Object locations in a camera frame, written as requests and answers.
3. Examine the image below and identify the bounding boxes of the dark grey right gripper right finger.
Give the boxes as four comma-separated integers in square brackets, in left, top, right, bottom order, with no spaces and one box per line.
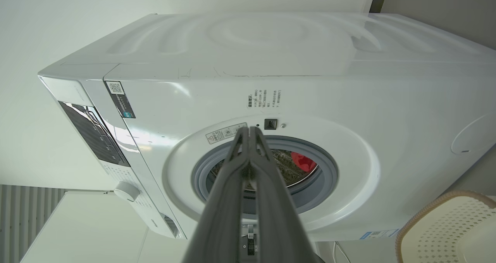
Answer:
[250,126,323,263]

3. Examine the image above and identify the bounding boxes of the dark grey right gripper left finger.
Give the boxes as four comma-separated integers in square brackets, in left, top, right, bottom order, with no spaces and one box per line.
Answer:
[182,127,251,263]

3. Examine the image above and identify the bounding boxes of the red and white cloth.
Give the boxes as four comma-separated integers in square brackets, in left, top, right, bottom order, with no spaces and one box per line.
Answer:
[291,151,317,173]

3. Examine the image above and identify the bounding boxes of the stainless steel washing machine drum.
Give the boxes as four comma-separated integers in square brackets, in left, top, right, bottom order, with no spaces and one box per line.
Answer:
[209,149,320,188]

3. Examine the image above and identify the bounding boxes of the white washing machine dial knob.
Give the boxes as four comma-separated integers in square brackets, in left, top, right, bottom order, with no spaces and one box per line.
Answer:
[114,181,141,202]

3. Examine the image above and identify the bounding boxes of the black washing machine display panel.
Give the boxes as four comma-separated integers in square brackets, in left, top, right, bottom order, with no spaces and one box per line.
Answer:
[58,101,131,167]

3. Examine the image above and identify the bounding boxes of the beige perforated laundry basket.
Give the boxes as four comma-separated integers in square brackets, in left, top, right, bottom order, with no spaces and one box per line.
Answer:
[395,190,496,263]

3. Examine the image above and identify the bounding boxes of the white detergent drawer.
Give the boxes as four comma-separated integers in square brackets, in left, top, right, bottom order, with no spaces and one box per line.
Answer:
[147,211,184,240]

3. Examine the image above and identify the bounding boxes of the white warning triangle label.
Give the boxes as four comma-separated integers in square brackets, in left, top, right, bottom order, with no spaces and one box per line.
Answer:
[205,122,248,144]

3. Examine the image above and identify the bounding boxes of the blue energy label sticker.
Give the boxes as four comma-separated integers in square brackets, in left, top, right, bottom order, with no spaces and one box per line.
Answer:
[360,229,400,240]

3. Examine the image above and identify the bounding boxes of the printed text notice label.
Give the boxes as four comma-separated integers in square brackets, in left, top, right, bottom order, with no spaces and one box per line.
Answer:
[246,89,282,109]

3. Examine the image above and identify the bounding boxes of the dark QR code sticker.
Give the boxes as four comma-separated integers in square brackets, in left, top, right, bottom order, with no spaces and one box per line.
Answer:
[105,81,136,119]

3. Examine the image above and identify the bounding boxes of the white front-load washing machine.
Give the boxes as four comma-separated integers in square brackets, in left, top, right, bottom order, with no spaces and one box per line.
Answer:
[38,12,496,242]

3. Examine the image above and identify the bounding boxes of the grey window blinds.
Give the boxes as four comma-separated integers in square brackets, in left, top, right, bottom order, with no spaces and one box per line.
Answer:
[0,184,66,263]

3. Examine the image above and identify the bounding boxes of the round white filter cover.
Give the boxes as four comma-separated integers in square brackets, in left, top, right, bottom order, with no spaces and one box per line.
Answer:
[451,113,496,155]

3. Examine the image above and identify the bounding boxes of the thin white cable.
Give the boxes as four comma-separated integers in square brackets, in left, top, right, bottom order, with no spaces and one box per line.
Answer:
[332,241,351,263]

